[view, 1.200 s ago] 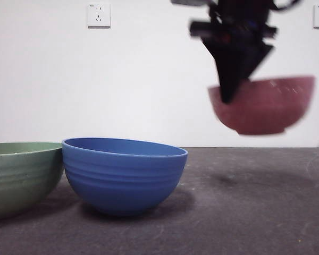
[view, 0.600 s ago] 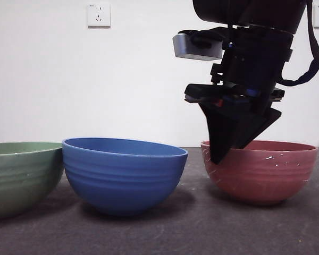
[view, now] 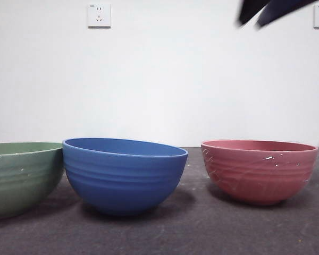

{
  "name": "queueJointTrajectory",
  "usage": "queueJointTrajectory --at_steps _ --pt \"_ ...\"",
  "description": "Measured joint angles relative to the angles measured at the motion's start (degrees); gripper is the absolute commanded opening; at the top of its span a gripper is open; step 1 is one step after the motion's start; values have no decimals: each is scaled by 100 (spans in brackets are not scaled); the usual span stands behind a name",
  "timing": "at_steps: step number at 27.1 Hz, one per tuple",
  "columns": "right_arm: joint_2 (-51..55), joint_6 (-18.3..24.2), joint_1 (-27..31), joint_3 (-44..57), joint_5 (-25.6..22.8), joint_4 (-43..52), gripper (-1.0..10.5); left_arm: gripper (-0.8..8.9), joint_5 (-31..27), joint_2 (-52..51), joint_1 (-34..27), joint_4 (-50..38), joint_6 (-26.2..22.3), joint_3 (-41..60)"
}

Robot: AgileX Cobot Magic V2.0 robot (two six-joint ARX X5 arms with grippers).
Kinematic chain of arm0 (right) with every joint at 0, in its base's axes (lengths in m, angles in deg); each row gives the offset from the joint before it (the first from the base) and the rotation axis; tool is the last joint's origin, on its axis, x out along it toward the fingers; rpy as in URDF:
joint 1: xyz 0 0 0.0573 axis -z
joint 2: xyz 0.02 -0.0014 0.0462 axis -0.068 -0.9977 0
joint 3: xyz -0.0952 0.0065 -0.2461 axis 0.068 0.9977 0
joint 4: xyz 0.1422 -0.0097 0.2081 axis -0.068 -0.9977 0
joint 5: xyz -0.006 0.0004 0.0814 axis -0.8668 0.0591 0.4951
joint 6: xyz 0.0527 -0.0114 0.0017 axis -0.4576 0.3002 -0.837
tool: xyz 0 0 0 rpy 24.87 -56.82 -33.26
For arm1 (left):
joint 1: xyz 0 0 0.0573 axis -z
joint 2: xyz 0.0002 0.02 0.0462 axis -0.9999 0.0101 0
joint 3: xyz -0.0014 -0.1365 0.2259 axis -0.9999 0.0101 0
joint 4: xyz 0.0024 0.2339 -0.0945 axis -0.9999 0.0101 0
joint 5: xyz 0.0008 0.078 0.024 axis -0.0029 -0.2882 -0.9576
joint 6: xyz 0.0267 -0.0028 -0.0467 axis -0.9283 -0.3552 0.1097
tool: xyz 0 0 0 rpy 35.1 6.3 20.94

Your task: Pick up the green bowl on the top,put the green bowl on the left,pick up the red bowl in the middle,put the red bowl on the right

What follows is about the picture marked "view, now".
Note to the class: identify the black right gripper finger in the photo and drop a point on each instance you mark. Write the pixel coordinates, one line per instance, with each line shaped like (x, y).
(280, 10)
(251, 10)

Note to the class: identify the red ribbed bowl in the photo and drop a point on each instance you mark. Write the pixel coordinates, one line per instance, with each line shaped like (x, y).
(258, 175)

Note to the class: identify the green ribbed bowl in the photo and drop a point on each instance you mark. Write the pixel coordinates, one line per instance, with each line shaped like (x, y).
(18, 180)

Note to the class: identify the blue ribbed bowl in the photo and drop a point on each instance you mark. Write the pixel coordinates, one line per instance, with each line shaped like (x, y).
(122, 180)

